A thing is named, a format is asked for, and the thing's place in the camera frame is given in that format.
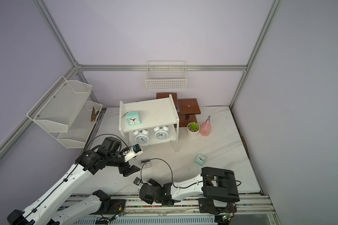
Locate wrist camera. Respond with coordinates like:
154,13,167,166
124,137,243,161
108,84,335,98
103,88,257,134
133,177,144,189
122,144,143,162

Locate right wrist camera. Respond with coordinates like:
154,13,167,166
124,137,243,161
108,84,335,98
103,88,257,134
133,177,144,189

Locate small green potted plant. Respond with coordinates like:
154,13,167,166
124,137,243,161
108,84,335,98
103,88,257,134
187,122,200,137

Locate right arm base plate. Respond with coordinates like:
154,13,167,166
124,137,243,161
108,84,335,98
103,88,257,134
198,198,237,215

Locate white mesh two-tier wall rack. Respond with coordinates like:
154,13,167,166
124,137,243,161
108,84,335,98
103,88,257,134
27,77,103,149

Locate aluminium frame rail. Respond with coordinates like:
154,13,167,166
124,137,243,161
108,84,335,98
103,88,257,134
77,65,247,72

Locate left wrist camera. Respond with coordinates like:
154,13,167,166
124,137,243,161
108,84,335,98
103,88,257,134
122,144,143,162

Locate white twin-bell alarm clock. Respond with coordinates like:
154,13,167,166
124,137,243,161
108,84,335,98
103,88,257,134
133,129,150,144
154,126,169,141

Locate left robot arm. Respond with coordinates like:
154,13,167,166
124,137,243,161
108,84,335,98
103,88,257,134
7,137,143,225

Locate mint square alarm clock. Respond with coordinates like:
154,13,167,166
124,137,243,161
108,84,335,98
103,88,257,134
194,154,207,167

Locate white wire wall basket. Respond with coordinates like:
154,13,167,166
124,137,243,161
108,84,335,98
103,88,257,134
145,61,187,91

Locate brown wooden step stand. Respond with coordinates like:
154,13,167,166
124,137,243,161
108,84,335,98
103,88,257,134
156,92,201,127

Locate white two-tier shelf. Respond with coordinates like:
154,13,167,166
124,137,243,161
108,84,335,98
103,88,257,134
119,95,179,152

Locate pink spray bottle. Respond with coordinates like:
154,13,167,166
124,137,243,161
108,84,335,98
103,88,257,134
200,116,212,137

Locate clear grey square clock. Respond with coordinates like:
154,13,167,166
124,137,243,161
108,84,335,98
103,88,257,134
141,159,151,169

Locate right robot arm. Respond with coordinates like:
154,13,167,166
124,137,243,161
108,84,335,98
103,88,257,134
133,167,240,206

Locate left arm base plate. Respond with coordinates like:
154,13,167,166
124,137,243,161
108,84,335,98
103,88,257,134
96,199,126,215

